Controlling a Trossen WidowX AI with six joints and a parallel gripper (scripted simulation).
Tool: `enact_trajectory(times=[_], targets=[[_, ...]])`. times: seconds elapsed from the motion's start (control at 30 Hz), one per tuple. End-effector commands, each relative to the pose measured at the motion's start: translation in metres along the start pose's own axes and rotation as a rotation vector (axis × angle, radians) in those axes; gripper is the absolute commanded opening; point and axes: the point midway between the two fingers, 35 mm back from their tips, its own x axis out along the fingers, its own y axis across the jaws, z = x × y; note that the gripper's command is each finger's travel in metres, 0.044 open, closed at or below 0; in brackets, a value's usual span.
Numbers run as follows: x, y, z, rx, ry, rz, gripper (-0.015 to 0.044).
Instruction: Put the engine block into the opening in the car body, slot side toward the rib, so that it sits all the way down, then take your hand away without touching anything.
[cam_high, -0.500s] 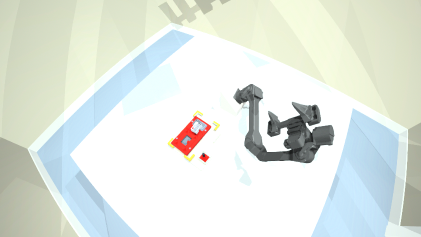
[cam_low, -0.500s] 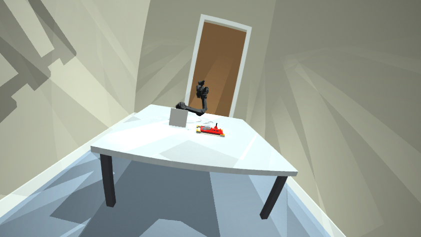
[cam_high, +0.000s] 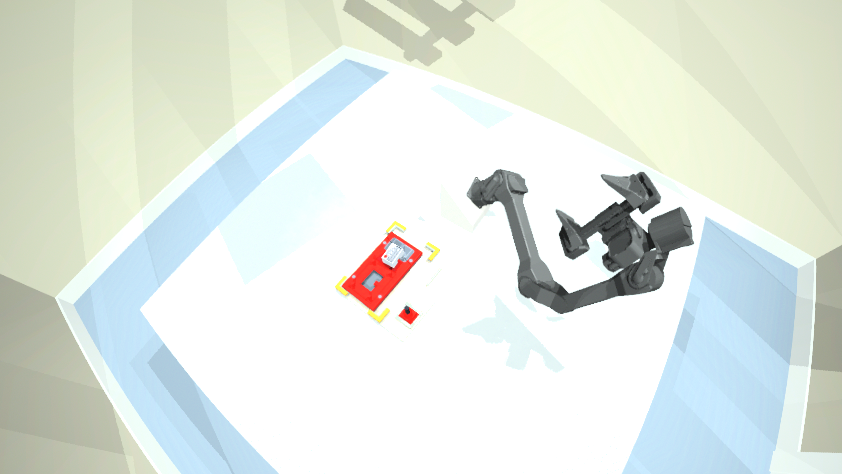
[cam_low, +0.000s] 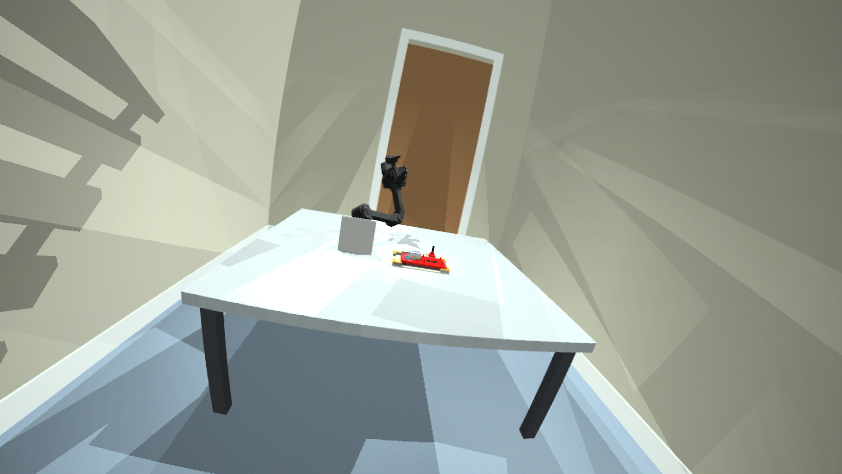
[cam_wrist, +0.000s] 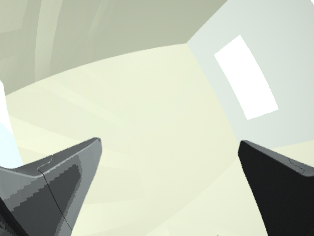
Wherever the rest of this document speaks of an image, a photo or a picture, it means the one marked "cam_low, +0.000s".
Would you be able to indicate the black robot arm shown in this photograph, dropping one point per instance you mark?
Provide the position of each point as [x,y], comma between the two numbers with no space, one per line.
[365,212]

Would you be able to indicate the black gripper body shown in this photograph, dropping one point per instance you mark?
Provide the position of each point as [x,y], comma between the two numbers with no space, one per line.
[393,173]

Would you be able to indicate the red toy car body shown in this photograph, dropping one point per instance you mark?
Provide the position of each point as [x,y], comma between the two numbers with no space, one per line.
[424,262]

